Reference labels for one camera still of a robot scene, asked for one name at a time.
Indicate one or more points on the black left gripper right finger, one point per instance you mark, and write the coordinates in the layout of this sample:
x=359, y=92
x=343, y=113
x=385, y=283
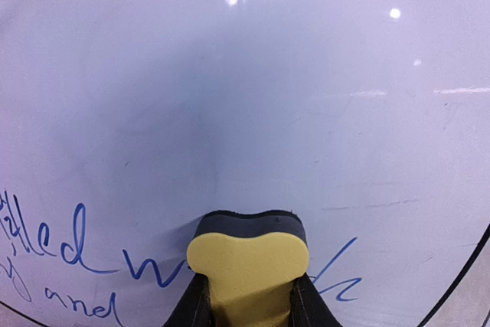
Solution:
x=307, y=308

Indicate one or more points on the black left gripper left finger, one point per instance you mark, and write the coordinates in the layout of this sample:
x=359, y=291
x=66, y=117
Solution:
x=194, y=307

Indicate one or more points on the white whiteboard with black frame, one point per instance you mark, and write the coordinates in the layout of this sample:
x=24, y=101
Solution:
x=125, y=121

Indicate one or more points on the yellow black whiteboard eraser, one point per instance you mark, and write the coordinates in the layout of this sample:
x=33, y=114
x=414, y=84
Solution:
x=250, y=262

